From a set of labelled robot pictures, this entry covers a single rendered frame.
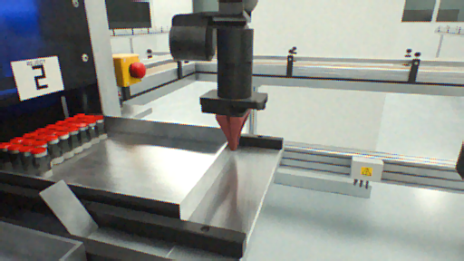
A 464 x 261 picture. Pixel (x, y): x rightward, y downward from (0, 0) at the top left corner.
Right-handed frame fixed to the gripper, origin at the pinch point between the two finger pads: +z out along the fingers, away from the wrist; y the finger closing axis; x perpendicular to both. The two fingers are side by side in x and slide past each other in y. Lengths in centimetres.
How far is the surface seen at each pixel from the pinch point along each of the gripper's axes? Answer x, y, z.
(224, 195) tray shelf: 11.8, -2.2, 2.5
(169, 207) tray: 20.1, 1.7, -0.4
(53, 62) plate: 4.0, 32.2, -13.4
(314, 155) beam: -84, -14, 38
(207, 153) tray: 0.0, 5.1, 2.3
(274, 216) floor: -104, 5, 91
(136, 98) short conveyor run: -34, 43, 3
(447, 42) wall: -796, -279, 28
